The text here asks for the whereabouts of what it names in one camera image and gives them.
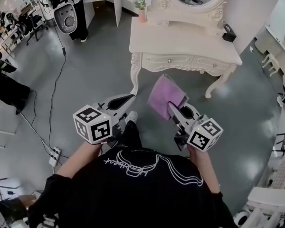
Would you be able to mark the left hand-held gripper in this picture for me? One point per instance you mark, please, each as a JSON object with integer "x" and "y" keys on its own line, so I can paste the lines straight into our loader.
{"x": 95, "y": 127}

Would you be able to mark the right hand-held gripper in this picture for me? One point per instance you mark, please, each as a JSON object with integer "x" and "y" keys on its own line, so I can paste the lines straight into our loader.
{"x": 204, "y": 136}

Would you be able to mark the purple cloth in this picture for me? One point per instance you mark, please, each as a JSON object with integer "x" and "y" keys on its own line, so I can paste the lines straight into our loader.
{"x": 161, "y": 94}

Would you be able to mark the person's left forearm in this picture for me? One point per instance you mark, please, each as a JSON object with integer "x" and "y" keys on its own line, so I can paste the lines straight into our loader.
{"x": 80, "y": 160}

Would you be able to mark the person's right forearm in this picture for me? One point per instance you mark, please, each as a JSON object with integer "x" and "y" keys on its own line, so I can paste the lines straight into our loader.
{"x": 204, "y": 170}

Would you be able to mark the white dressing table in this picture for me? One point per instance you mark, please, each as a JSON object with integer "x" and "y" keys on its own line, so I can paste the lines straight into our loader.
{"x": 180, "y": 44}

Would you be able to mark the person's left shoe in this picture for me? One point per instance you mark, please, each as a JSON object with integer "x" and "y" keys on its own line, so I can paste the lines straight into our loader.
{"x": 131, "y": 116}

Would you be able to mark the person's black trousers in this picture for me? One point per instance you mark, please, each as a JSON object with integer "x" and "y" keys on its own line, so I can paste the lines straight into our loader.
{"x": 131, "y": 136}

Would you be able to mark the white power strip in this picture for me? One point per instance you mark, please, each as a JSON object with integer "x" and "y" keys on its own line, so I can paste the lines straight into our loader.
{"x": 55, "y": 155}

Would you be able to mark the pink vase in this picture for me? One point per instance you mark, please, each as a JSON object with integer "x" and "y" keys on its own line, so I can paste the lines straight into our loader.
{"x": 142, "y": 16}

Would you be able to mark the person's black t-shirt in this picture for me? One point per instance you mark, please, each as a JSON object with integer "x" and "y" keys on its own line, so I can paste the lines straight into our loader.
{"x": 133, "y": 193}

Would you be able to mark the black tissue box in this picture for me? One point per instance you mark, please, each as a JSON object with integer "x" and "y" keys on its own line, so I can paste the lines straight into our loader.
{"x": 229, "y": 33}

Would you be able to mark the grey chair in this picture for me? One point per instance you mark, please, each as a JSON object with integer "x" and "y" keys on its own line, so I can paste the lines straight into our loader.
{"x": 281, "y": 142}

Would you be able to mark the white stool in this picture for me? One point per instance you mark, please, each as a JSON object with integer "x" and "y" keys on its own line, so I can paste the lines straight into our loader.
{"x": 272, "y": 63}

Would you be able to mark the white ornate oval mirror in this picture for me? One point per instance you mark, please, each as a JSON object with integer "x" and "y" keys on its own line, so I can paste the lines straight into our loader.
{"x": 180, "y": 15}

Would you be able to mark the white quilted panel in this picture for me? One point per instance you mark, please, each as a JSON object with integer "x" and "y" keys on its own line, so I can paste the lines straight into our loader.
{"x": 283, "y": 170}

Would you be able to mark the white curved desk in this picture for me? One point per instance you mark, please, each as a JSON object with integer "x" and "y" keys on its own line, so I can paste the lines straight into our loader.
{"x": 275, "y": 39}

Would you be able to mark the black office chair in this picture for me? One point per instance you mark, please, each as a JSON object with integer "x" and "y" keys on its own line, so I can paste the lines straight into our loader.
{"x": 33, "y": 22}

